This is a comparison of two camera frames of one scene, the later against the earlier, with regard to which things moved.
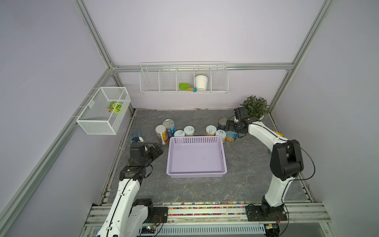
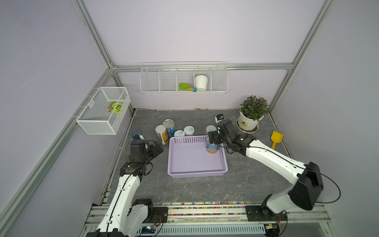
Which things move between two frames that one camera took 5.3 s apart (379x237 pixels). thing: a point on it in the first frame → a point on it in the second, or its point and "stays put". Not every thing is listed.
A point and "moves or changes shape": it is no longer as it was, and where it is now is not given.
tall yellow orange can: [162, 129] stays put
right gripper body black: [234, 126] → [218, 138]
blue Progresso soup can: [169, 124] stays put
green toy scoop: [184, 86] stays put
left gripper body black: [151, 154] stays put
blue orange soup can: [231, 136] moves or changes shape
